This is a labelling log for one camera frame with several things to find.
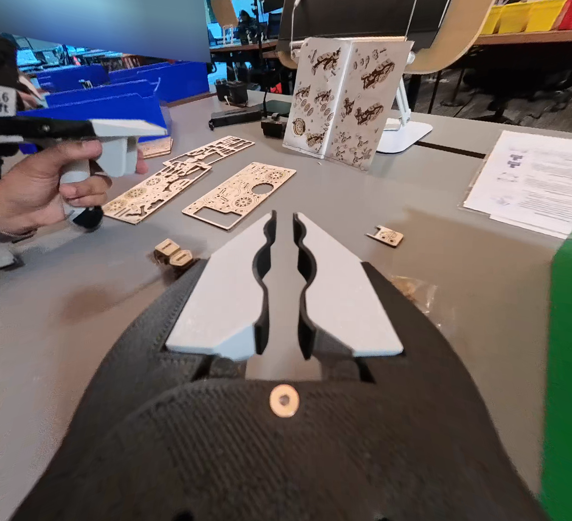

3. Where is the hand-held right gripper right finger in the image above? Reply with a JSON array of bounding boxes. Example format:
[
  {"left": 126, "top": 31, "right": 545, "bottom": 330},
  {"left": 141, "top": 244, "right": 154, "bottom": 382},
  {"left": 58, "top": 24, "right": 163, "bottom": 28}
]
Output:
[{"left": 293, "top": 212, "right": 406, "bottom": 361}]

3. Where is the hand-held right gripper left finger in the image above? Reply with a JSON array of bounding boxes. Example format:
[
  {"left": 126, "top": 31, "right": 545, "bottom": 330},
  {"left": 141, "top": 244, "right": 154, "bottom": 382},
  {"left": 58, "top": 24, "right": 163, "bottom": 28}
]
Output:
[{"left": 165, "top": 211, "right": 278, "bottom": 362}]

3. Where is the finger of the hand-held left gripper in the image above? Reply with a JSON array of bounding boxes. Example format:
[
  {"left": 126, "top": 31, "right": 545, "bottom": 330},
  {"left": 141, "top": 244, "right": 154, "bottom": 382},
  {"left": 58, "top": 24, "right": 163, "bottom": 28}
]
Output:
[{"left": 89, "top": 119, "right": 169, "bottom": 178}]

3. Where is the wooden motorcycle model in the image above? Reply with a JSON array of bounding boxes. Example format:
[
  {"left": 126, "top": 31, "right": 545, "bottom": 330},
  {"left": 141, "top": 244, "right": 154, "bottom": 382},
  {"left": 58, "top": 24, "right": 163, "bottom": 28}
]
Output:
[{"left": 153, "top": 238, "right": 198, "bottom": 270}]

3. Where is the grey desk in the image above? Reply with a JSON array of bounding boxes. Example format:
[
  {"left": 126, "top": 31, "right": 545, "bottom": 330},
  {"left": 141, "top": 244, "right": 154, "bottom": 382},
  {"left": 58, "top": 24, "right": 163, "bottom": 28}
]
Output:
[{"left": 0, "top": 90, "right": 572, "bottom": 521}]

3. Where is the person's left hand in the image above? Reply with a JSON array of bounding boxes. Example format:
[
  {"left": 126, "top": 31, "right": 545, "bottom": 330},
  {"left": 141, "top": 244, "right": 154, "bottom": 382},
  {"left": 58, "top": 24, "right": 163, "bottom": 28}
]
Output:
[{"left": 0, "top": 139, "right": 113, "bottom": 237}]

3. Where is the blue plastic bin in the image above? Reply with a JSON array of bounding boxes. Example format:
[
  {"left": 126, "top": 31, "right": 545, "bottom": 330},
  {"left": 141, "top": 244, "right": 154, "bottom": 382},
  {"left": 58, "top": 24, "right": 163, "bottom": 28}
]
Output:
[
  {"left": 109, "top": 61, "right": 212, "bottom": 104},
  {"left": 45, "top": 79, "right": 161, "bottom": 107},
  {"left": 18, "top": 93, "right": 172, "bottom": 155},
  {"left": 35, "top": 63, "right": 111, "bottom": 93}
]

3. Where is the small wooden parts sheet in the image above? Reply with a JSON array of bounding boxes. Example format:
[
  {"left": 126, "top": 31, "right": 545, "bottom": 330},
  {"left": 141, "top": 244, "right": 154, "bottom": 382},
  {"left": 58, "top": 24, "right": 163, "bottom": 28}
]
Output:
[{"left": 138, "top": 137, "right": 174, "bottom": 160}]

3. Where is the clear bag of small parts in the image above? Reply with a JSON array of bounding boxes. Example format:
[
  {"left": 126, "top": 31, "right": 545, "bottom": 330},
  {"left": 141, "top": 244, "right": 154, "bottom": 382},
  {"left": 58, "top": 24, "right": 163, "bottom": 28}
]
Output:
[{"left": 388, "top": 274, "right": 439, "bottom": 312}]

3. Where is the wooden parts sheet with wheels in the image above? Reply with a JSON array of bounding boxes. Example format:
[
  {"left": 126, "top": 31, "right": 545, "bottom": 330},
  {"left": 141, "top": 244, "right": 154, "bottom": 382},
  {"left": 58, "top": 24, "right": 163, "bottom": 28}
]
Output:
[{"left": 102, "top": 158, "right": 213, "bottom": 225}]

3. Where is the small notched wooden piece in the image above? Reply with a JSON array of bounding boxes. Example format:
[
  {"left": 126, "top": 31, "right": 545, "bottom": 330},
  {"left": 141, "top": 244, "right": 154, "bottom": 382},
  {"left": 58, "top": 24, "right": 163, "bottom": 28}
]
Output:
[{"left": 366, "top": 225, "right": 405, "bottom": 249}]

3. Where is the long black case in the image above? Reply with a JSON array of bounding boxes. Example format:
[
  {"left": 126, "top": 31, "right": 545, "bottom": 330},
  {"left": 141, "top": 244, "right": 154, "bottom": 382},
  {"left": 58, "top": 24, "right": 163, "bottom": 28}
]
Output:
[{"left": 209, "top": 105, "right": 265, "bottom": 131}]

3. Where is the wooden parts sheet with round hole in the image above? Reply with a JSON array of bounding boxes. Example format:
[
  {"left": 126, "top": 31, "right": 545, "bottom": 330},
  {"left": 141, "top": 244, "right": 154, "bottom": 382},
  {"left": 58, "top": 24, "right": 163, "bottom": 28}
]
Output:
[{"left": 181, "top": 162, "right": 297, "bottom": 231}]

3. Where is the black charger block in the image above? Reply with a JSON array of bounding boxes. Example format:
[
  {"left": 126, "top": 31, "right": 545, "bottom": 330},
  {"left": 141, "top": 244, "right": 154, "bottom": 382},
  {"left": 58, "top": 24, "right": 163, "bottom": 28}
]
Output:
[{"left": 216, "top": 79, "right": 249, "bottom": 107}]

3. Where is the small black adapter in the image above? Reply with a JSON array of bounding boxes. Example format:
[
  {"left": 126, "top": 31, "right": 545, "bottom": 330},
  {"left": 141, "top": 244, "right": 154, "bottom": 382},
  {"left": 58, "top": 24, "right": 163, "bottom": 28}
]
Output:
[{"left": 260, "top": 112, "right": 289, "bottom": 138}]

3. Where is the white tablet stand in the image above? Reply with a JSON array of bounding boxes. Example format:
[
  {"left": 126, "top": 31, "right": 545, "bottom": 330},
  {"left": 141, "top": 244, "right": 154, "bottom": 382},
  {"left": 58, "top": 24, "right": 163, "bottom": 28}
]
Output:
[{"left": 290, "top": 0, "right": 439, "bottom": 154}]

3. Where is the printed paper at left edge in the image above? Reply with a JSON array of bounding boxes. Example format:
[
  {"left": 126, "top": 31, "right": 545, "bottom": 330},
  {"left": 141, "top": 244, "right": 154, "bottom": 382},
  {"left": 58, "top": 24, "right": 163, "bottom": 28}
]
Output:
[{"left": 282, "top": 36, "right": 415, "bottom": 172}]

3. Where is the green plastic bin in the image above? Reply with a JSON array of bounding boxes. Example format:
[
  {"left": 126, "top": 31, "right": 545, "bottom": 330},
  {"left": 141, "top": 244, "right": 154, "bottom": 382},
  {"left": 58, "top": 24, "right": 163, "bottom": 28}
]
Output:
[{"left": 537, "top": 239, "right": 572, "bottom": 510}]

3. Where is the paper sheet in plastic sleeve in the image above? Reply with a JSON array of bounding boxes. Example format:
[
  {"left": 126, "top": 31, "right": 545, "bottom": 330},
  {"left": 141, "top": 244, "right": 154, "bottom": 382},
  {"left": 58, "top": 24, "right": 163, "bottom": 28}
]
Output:
[{"left": 462, "top": 129, "right": 572, "bottom": 239}]

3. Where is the wooden shelf board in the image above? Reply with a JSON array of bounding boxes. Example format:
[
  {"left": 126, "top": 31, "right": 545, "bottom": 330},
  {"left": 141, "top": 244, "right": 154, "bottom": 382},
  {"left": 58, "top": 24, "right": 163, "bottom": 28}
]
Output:
[{"left": 476, "top": 29, "right": 572, "bottom": 47}]

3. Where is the yellow plastic bin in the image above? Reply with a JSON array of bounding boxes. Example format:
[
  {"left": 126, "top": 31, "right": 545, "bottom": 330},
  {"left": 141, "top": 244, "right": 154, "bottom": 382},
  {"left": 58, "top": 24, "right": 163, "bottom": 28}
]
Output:
[
  {"left": 526, "top": 0, "right": 569, "bottom": 32},
  {"left": 480, "top": 5, "right": 503, "bottom": 35},
  {"left": 498, "top": 3, "right": 532, "bottom": 34}
]

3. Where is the emptied wooden parts frame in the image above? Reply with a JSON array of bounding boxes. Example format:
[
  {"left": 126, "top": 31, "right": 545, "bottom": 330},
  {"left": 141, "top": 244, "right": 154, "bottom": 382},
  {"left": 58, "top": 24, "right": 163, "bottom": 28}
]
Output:
[{"left": 162, "top": 135, "right": 256, "bottom": 169}]

